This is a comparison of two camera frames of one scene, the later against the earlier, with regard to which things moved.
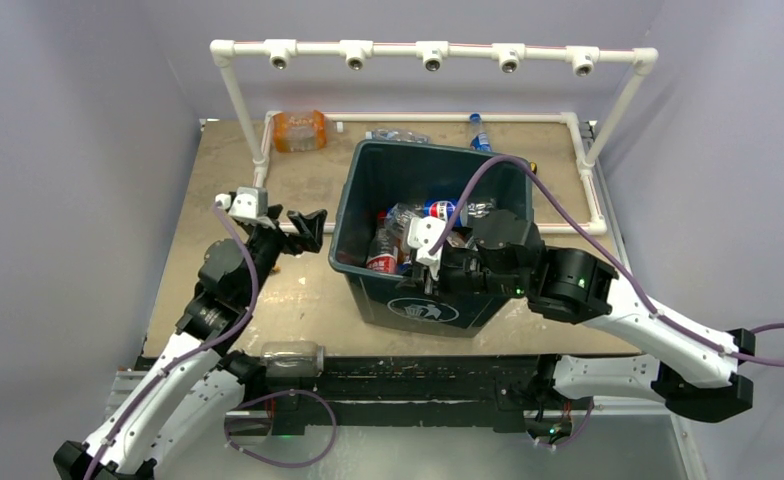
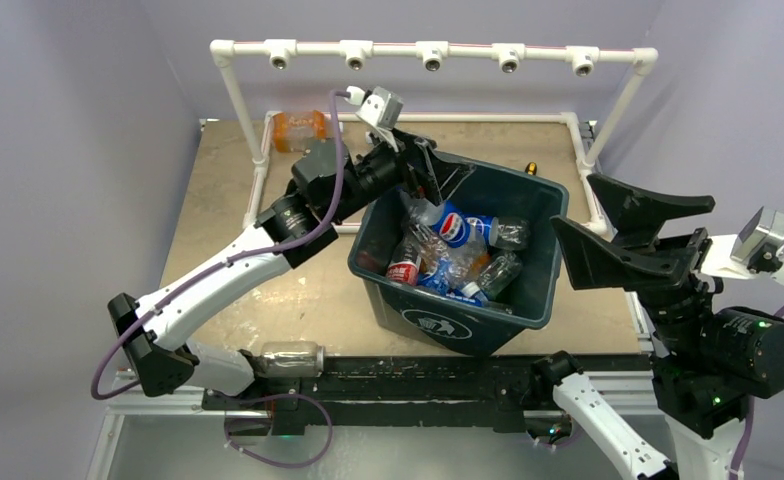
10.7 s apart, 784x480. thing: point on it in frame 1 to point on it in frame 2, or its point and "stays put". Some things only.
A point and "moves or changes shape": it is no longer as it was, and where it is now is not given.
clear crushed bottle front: (288, 359) stays put
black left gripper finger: (310, 231) to (444, 172)
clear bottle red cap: (382, 254) moves or changes shape
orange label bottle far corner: (301, 130) stays put
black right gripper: (420, 278) to (637, 216)
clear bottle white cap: (397, 219) moves or changes shape
